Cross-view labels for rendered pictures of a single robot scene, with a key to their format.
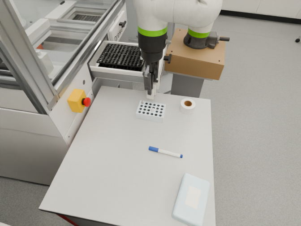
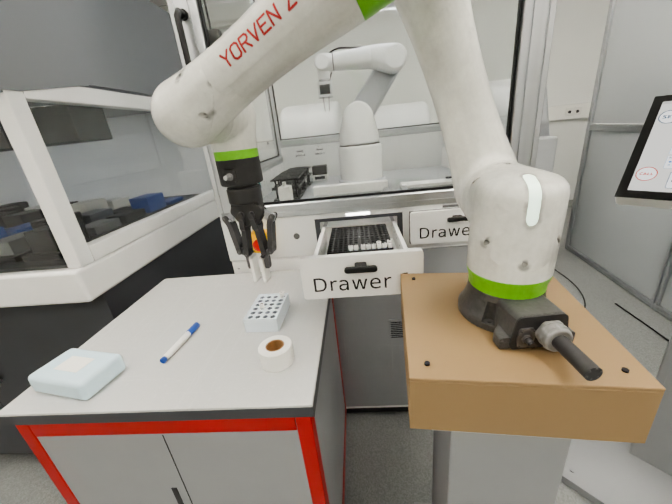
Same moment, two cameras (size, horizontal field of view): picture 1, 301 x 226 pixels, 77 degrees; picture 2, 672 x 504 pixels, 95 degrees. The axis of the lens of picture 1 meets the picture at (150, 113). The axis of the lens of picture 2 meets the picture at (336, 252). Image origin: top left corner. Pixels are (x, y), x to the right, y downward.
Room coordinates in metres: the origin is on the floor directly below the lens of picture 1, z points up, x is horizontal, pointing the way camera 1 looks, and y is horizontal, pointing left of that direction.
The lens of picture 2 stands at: (0.72, -0.71, 1.20)
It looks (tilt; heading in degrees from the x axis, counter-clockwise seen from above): 22 degrees down; 86
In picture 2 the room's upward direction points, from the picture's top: 6 degrees counter-clockwise
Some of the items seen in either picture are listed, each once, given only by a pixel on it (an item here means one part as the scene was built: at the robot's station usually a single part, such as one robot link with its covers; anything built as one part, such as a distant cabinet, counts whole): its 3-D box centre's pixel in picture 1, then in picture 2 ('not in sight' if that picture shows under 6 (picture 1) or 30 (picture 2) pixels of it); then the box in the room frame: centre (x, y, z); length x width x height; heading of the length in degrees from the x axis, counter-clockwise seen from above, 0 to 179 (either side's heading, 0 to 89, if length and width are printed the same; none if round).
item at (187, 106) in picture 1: (187, 106); (276, 353); (0.61, -0.18, 0.78); 0.07 x 0.07 x 0.04
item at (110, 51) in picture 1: (123, 59); (359, 246); (0.85, 0.14, 0.87); 0.22 x 0.18 x 0.06; 81
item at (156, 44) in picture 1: (153, 38); (239, 172); (0.57, -0.01, 1.14); 0.12 x 0.09 x 0.06; 71
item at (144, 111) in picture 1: (151, 111); (268, 311); (0.57, 0.00, 0.78); 0.12 x 0.08 x 0.04; 79
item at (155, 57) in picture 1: (152, 58); (247, 205); (0.57, 0.00, 1.06); 0.08 x 0.07 x 0.09; 161
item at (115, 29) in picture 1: (118, 28); (455, 225); (1.18, 0.21, 0.87); 0.29 x 0.02 x 0.11; 171
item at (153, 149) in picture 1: (165, 152); (181, 341); (0.37, -0.06, 0.77); 0.14 x 0.02 x 0.02; 75
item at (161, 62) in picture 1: (161, 63); (361, 274); (0.82, -0.05, 0.87); 0.29 x 0.02 x 0.11; 171
